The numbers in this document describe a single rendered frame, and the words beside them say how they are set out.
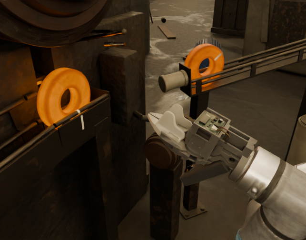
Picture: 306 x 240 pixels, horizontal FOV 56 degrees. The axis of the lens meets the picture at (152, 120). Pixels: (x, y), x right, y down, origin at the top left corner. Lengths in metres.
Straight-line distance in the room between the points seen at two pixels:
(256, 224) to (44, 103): 0.51
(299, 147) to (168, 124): 0.75
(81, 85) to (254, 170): 0.47
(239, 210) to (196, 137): 0.98
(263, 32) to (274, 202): 2.81
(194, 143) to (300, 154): 0.73
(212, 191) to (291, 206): 1.02
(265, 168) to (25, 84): 0.55
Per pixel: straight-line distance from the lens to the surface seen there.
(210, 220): 1.41
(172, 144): 0.55
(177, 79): 0.99
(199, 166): 0.59
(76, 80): 0.74
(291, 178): 0.54
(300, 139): 1.20
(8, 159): 0.64
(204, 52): 1.02
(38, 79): 0.80
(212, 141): 0.52
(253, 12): 3.31
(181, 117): 0.58
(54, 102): 0.70
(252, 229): 0.62
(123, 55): 0.85
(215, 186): 1.57
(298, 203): 0.54
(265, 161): 0.53
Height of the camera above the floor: 1.05
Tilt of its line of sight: 30 degrees down
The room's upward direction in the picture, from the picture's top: straight up
